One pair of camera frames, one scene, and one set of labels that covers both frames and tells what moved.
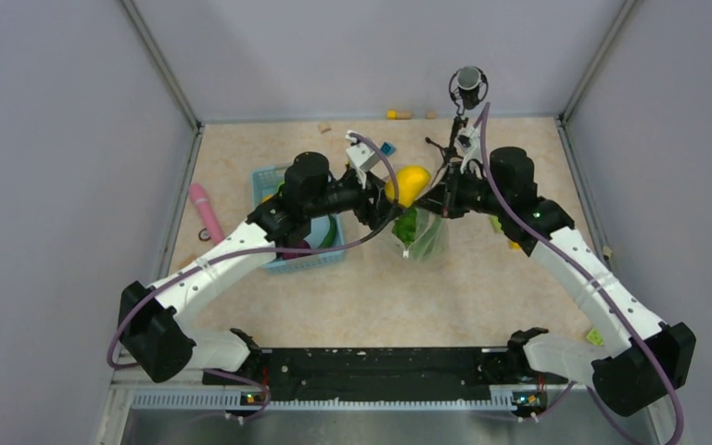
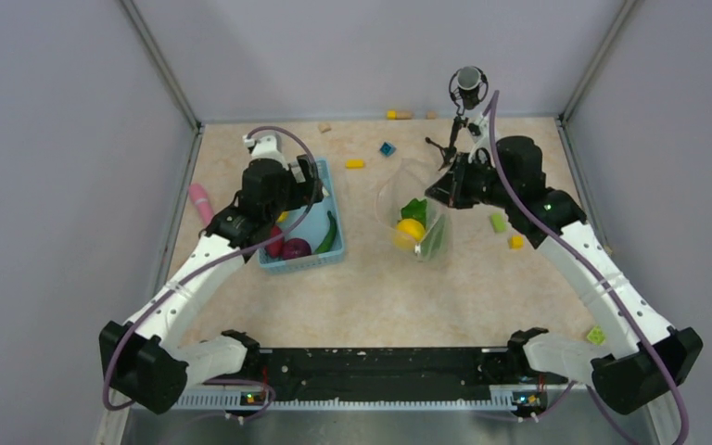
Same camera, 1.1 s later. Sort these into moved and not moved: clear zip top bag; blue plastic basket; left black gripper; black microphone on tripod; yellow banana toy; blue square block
Moved: left black gripper; yellow banana toy
Not moved: blue square block; blue plastic basket; clear zip top bag; black microphone on tripod
